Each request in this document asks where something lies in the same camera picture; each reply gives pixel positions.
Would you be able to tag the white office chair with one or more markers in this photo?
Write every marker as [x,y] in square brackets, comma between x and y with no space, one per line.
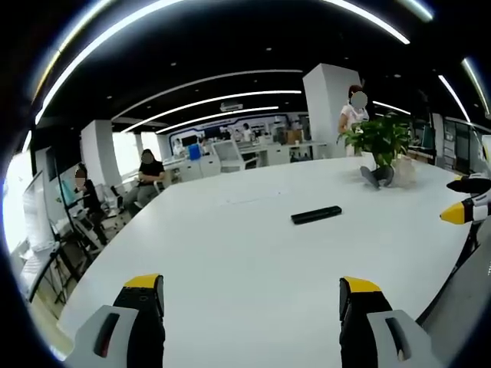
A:
[230,155]

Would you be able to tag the white counter cabinets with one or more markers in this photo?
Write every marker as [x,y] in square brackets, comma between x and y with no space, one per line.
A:
[268,155]

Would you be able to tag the white whiteboard on stand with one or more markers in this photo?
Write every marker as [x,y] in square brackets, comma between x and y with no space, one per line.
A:
[38,214]

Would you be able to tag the blue box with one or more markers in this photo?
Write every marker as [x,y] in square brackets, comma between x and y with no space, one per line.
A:
[193,152]

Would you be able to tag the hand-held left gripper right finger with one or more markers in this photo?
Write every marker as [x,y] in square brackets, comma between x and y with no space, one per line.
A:
[358,306]

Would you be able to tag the black remote control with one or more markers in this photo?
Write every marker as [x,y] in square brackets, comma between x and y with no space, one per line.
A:
[316,214]

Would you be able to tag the clear plastic bag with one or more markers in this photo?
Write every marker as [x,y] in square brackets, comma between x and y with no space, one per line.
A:
[404,170]

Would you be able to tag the white square pillar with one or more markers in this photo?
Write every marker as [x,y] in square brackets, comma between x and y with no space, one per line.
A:
[100,153]
[328,111]

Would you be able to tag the green potted plant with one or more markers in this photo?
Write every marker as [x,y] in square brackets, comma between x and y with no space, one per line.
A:
[377,147]

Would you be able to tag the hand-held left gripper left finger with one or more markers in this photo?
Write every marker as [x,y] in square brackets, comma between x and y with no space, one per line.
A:
[144,303]

